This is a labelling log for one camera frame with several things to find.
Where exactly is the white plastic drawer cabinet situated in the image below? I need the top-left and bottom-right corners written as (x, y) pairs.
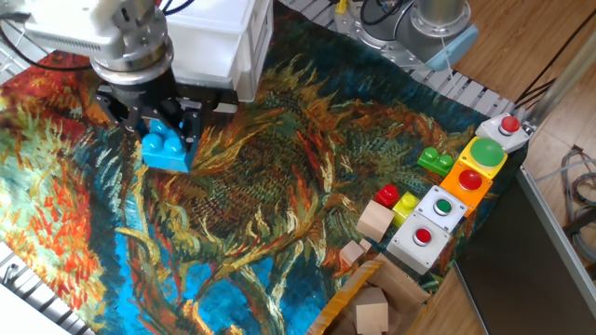
top-left (165, 0), bottom-right (275, 104)

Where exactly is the painted sunflower tablecloth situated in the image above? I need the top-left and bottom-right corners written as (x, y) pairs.
top-left (0, 0), bottom-right (530, 335)

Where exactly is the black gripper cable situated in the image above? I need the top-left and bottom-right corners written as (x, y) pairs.
top-left (0, 11), bottom-right (94, 74)

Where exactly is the grey green-button box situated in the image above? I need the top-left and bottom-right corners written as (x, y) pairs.
top-left (413, 184), bottom-right (469, 234)

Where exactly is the large wooden cube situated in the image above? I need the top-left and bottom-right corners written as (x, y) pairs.
top-left (356, 199), bottom-right (396, 244)

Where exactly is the red toy building brick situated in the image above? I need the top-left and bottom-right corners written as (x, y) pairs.
top-left (373, 183), bottom-right (401, 209)

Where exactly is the yellow green-dome button box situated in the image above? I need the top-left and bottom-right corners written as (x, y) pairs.
top-left (457, 135), bottom-right (509, 181)

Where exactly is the blue toy building brick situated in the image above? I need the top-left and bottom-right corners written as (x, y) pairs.
top-left (141, 118), bottom-right (199, 174)

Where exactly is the black floor cable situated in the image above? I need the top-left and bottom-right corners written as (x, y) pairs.
top-left (514, 20), bottom-right (596, 108)

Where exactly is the yellow toy building brick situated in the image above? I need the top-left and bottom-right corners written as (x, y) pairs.
top-left (391, 191), bottom-right (421, 228)

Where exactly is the brown cardboard box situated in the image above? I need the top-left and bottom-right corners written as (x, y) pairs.
top-left (305, 253), bottom-right (432, 335)

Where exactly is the large grey red-button box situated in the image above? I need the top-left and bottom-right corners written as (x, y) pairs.
top-left (386, 209), bottom-right (452, 276)

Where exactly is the grey cable bundle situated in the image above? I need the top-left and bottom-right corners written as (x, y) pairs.
top-left (535, 144), bottom-right (596, 264)

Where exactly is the green toy building brick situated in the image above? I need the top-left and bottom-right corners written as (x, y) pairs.
top-left (416, 146), bottom-right (455, 178)

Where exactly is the pale wooden cube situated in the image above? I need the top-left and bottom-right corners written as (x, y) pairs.
top-left (354, 286), bottom-right (390, 335)

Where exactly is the small grey red-mushroom button box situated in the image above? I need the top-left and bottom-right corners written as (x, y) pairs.
top-left (474, 112), bottom-right (532, 154)

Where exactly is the dark panel with aluminium frame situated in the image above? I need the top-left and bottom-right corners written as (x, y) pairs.
top-left (454, 165), bottom-right (596, 335)

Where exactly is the orange red-button box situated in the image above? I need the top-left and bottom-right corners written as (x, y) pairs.
top-left (439, 160), bottom-right (494, 219)

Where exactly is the aluminium frame post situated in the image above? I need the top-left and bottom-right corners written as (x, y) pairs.
top-left (525, 41), bottom-right (596, 129)

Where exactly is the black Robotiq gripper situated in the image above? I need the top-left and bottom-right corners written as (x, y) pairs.
top-left (95, 73), bottom-right (202, 146)

